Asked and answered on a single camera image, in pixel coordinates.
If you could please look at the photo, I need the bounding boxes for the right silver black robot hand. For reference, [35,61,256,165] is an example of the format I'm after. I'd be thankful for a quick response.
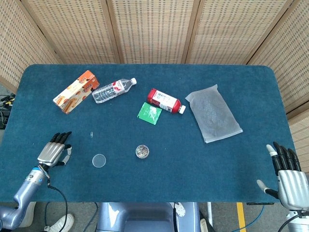
[256,141,309,211]

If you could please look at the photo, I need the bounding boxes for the clear round plastic lid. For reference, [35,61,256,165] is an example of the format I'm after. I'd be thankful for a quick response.
[92,153,107,169]

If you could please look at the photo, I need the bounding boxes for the blue floor cable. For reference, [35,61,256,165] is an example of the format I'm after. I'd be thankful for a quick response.
[231,205,266,232]

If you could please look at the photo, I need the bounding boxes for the black floor cable bundle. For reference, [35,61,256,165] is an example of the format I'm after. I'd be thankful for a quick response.
[0,94,16,130]

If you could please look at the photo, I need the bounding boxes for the orange egg roll snack box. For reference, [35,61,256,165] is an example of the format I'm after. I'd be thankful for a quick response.
[52,70,100,115]

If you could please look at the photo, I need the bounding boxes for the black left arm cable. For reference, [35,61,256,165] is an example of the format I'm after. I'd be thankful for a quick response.
[45,177,69,227]

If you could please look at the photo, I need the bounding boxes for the woven wooden folding screen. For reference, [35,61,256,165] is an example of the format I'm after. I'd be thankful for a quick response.
[0,0,309,173]

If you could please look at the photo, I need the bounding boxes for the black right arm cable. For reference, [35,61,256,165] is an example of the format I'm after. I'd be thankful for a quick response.
[277,213,301,232]

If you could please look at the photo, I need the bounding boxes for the clear plastic water bottle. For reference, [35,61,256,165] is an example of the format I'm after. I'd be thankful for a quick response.
[92,77,138,104]

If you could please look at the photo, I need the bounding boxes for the green foil sachet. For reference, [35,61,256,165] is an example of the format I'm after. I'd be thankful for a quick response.
[137,101,163,126]

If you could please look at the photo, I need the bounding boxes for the grey translucent plastic bag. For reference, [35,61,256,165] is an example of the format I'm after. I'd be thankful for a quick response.
[185,84,244,144]

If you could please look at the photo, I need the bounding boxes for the grey blue robot torso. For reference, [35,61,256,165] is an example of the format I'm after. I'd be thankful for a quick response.
[96,202,201,232]

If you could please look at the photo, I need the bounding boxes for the red juice bottle white cap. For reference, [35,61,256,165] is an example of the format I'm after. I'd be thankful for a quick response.
[147,88,187,115]

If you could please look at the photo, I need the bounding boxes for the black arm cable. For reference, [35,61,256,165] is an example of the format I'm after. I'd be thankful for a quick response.
[45,177,69,227]
[277,213,301,232]

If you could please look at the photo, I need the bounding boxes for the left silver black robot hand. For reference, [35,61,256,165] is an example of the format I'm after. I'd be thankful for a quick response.
[37,131,73,168]

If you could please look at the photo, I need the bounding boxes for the white sneaker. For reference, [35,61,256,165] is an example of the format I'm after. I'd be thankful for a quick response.
[44,213,75,232]

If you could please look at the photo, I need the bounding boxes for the blue felt table cover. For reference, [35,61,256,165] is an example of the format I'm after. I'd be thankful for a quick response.
[0,64,296,203]

